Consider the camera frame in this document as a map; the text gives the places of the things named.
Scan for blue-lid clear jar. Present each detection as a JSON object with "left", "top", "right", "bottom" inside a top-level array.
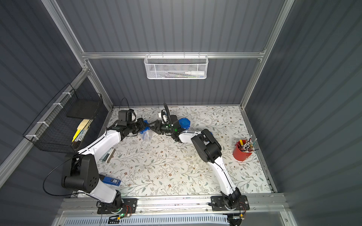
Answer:
[
  {"left": 139, "top": 126, "right": 153, "bottom": 142},
  {"left": 179, "top": 118, "right": 191, "bottom": 130}
]

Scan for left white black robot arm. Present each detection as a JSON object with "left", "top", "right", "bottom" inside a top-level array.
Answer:
[{"left": 61, "top": 118, "right": 148, "bottom": 211}]

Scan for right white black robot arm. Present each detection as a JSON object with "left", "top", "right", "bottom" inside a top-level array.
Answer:
[{"left": 149, "top": 115, "right": 241, "bottom": 210}]

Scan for yellow sticky notes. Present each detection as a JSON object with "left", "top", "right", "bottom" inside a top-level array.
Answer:
[{"left": 72, "top": 119, "right": 91, "bottom": 142}]

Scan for blue small box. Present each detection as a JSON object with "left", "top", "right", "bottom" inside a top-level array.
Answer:
[{"left": 100, "top": 175, "right": 121, "bottom": 187}]

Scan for white tube in basket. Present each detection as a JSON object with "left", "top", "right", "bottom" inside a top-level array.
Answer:
[{"left": 185, "top": 71, "right": 205, "bottom": 78}]

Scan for red pen cup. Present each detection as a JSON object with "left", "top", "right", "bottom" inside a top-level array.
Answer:
[{"left": 232, "top": 140, "right": 252, "bottom": 162}]

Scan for white wire mesh basket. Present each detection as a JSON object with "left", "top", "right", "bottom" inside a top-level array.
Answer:
[{"left": 144, "top": 55, "right": 209, "bottom": 80}]

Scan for black wire wall basket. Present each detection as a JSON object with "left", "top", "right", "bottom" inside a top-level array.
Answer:
[{"left": 23, "top": 87, "right": 108, "bottom": 153}]

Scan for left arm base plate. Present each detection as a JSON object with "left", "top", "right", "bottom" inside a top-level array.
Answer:
[{"left": 96, "top": 198, "right": 138, "bottom": 215}]

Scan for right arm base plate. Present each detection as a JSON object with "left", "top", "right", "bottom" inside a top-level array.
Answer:
[{"left": 208, "top": 195, "right": 250, "bottom": 211}]

